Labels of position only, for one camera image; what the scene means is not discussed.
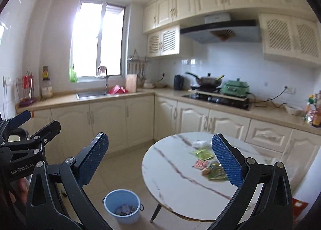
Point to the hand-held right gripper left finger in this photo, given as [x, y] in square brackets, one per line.
[95, 159]

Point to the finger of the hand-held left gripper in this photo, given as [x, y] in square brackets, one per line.
[18, 119]
[50, 129]

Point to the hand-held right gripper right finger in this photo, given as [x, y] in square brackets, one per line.
[227, 162]

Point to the yellow green snack wrapper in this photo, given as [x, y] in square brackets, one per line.
[218, 173]

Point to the small tan wrapper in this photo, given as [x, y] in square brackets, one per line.
[206, 171]

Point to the red white checked packet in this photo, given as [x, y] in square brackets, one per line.
[202, 164]

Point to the clear plastic wrapper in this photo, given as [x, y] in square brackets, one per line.
[200, 143]

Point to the dark brown snack wrapper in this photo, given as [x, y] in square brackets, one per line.
[123, 211]

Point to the blue plastic bucket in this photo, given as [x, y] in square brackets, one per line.
[125, 220]

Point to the person's left hand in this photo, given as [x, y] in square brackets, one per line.
[20, 187]

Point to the black round container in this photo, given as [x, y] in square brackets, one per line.
[23, 133]

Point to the glass jar with label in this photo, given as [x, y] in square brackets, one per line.
[47, 91]

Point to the dark sauce bottle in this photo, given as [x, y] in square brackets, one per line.
[45, 73]

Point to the steel kitchen sink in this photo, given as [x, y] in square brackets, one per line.
[90, 95]

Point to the round white marble table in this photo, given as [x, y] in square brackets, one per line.
[175, 182]

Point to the green dish soap bottle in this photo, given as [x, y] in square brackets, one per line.
[73, 75]

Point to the cream base cabinets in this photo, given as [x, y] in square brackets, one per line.
[140, 119]

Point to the black glass gas hob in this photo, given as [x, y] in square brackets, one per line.
[220, 102]

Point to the steel kitchen faucet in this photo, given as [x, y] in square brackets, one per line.
[107, 84]

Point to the green electric cooker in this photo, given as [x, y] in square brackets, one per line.
[235, 89]

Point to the black induction cooker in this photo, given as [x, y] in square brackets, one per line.
[200, 88]

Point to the pink cloth on faucet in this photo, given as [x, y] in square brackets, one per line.
[101, 68]

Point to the black wok with lid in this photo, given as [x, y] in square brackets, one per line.
[207, 80]

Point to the white bowl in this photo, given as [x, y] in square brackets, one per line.
[293, 111]

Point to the wooden cutting board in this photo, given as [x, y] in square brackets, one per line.
[131, 83]

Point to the red paper bag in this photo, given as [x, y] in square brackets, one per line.
[299, 207]

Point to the stack of white bowls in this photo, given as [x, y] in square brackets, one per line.
[149, 85]

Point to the sliding window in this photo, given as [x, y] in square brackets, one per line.
[85, 44]

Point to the black electric kettle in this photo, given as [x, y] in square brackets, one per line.
[178, 83]

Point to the group of condiment bottles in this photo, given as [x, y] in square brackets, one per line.
[313, 114]

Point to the hanging utensil rack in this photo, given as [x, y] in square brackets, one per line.
[138, 60]

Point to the black range hood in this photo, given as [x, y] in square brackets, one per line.
[240, 35]

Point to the cream lattice door cabinet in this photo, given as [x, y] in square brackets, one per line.
[169, 40]
[278, 34]

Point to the wall socket with cooker plug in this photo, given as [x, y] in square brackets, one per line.
[291, 90]

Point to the cream upper wall cabinets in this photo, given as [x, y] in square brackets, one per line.
[183, 2]

